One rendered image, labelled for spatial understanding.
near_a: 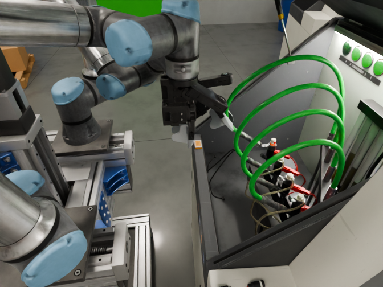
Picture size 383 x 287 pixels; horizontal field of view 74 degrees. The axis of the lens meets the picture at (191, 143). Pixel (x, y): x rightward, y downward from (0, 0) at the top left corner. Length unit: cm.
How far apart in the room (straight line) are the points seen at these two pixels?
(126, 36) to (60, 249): 38
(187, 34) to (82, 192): 71
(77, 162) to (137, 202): 110
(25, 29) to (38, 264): 38
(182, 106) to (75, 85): 52
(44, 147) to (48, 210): 45
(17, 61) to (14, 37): 426
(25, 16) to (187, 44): 27
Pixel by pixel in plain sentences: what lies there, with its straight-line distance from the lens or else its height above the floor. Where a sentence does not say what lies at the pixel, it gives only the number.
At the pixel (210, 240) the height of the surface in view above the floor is 95.
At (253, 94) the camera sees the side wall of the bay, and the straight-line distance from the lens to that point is 116.
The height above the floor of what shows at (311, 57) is 142.
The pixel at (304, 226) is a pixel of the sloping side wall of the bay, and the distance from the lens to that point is 67.
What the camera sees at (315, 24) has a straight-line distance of 363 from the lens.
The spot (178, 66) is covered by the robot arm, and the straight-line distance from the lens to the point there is 56.
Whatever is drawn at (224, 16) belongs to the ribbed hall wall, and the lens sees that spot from 752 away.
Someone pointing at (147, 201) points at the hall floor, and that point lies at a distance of 217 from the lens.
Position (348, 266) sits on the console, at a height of 116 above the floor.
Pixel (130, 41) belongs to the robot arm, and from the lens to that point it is 46.
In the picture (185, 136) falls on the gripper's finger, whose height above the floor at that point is 127.
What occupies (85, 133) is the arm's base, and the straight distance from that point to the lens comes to 108.
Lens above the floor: 167
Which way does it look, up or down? 38 degrees down
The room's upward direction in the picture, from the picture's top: straight up
